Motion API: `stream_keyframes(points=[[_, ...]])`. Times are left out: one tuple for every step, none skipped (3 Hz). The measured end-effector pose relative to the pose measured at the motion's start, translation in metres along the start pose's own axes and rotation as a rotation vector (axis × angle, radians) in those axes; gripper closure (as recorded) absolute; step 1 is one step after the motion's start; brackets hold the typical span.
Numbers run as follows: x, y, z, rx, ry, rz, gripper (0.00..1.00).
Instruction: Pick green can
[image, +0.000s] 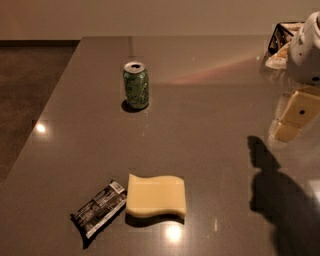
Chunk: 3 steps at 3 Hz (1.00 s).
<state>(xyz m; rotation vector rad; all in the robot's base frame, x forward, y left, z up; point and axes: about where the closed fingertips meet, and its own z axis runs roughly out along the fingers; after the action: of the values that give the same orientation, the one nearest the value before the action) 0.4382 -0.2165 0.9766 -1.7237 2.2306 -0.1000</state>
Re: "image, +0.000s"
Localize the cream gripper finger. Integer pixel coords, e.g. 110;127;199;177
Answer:
272;120;301;142

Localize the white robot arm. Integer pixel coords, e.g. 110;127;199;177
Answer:
265;12;320;143

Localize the green soda can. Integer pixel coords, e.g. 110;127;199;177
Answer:
123;61;149;109

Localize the white packet in basket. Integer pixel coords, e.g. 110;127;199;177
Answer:
265;43;290;69

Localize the yellow wavy sponge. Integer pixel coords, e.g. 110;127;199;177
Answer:
126;174;186;218

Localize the black snack bar wrapper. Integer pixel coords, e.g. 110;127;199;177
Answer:
71;180;127;240

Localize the black wire basket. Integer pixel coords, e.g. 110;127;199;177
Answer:
268;22;304;55

